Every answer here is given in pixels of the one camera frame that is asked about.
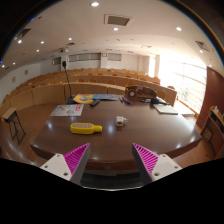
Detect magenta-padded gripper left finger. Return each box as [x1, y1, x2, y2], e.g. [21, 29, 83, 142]
[39, 142, 92, 186]

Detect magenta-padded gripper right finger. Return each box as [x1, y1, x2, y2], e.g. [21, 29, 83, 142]
[131, 142, 183, 186]

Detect white charger with red switch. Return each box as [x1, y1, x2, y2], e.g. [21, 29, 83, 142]
[115, 115, 129, 127]

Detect yellow power strip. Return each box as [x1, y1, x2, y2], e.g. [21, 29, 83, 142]
[69, 122, 103, 135]

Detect white plastic-wrapped magazine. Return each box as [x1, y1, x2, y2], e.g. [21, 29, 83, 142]
[50, 103, 85, 118]

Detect white notebook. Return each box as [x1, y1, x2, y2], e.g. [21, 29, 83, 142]
[153, 104, 179, 116]

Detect wooden shelf unit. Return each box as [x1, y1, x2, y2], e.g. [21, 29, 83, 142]
[199, 105, 224, 156]

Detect black stapler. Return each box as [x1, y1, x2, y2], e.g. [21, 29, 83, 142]
[141, 97, 169, 106]

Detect black gooseneck microphone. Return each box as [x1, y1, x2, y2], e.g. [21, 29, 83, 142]
[61, 60, 78, 106]

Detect rows of wooden auditorium seats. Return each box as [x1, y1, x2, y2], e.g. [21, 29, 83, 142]
[0, 67, 178, 115]

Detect yellow booklet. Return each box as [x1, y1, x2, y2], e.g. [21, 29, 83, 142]
[72, 93, 96, 105]

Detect black remote control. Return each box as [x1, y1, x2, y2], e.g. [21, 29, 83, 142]
[88, 99, 101, 108]

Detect red marker pen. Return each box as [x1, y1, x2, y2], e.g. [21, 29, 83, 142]
[122, 96, 133, 106]

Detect wooden desk organizer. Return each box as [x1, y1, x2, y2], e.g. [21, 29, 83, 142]
[124, 85, 158, 101]

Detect blue booklet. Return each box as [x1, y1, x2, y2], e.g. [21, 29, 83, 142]
[92, 93, 120, 102]

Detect large bright window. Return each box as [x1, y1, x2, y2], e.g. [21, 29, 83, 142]
[158, 59, 208, 114]

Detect small ceiling air vent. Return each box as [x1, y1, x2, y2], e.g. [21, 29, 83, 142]
[195, 40, 210, 52]

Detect large ceiling air vent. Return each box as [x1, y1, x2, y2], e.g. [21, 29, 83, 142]
[104, 13, 133, 27]

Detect recessed ceiling lights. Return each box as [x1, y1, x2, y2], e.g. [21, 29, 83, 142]
[1, 1, 213, 68]

